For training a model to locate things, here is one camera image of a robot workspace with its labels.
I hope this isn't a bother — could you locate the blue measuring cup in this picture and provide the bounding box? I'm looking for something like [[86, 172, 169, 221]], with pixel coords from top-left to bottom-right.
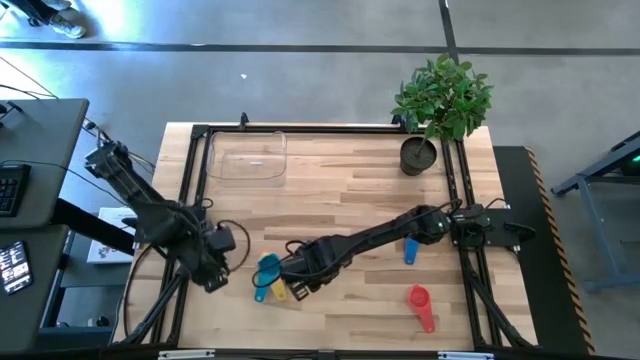
[[403, 237, 421, 266]]

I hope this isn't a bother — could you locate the clear plastic basket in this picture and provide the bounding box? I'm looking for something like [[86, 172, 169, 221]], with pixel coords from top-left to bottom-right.
[[205, 130, 289, 181]]

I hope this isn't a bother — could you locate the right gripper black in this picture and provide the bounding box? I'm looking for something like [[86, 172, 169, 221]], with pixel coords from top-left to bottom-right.
[[279, 237, 352, 285]]

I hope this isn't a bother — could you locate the potted green plant black pot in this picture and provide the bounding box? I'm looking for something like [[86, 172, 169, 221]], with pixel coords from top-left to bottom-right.
[[391, 52, 495, 177]]

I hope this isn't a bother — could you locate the yellow measuring cup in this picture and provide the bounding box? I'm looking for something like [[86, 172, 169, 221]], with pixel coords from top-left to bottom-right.
[[258, 251, 290, 302]]

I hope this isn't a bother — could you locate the white paper booklet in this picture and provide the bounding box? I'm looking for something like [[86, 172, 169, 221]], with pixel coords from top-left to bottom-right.
[[86, 206, 139, 265]]

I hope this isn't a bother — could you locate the person's shoe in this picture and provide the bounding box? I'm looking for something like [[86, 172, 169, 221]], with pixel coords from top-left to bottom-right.
[[27, 0, 88, 40]]

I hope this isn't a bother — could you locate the dark grey desk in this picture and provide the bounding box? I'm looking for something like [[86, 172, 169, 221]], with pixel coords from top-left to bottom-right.
[[0, 223, 70, 354]]

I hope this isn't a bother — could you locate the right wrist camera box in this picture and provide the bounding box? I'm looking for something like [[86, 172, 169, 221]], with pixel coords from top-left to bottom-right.
[[287, 281, 313, 303]]

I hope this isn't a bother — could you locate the black hazard-striped floor mat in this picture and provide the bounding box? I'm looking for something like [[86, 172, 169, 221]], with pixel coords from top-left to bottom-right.
[[492, 145, 597, 355]]

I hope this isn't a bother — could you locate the black keyboard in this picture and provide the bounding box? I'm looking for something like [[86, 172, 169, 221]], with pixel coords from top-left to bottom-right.
[[0, 163, 32, 218]]

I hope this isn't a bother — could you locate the black smartphone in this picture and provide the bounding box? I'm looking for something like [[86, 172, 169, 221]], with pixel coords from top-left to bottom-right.
[[0, 240, 34, 296]]

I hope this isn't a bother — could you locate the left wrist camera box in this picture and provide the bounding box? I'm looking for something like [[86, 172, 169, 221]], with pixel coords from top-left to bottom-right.
[[201, 272, 232, 295]]

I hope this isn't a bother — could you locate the teal measuring cup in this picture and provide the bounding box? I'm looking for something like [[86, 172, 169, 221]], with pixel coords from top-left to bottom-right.
[[253, 252, 284, 304]]

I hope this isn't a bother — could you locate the black aluminium table frame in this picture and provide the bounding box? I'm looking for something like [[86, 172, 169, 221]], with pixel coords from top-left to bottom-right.
[[112, 112, 539, 351]]

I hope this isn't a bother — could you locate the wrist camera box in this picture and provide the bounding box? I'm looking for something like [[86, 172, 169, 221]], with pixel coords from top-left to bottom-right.
[[287, 281, 313, 303], [201, 272, 232, 295]]

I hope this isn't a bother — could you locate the white label strip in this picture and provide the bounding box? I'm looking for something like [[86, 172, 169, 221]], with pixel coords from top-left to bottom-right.
[[158, 349, 216, 360], [438, 351, 495, 360]]

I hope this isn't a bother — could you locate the blue-grey metal stand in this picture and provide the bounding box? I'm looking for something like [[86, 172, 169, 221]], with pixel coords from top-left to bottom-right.
[[551, 130, 640, 294]]

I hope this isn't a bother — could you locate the red measuring cup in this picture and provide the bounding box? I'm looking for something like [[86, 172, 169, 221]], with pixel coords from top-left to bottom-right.
[[407, 284, 436, 335]]

